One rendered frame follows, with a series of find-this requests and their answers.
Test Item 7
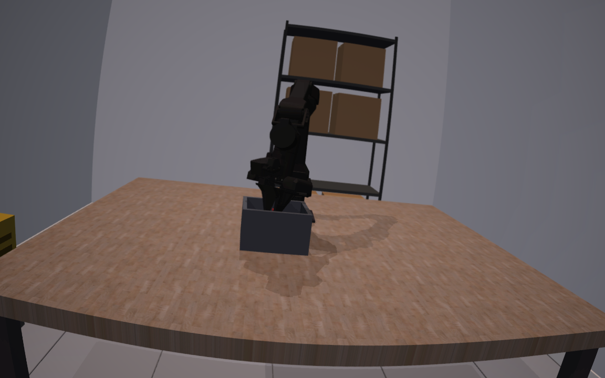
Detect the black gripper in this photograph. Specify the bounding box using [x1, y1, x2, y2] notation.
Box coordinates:
[247, 150, 313, 212]

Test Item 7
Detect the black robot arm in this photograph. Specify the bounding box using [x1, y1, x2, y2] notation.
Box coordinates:
[251, 79, 319, 182]

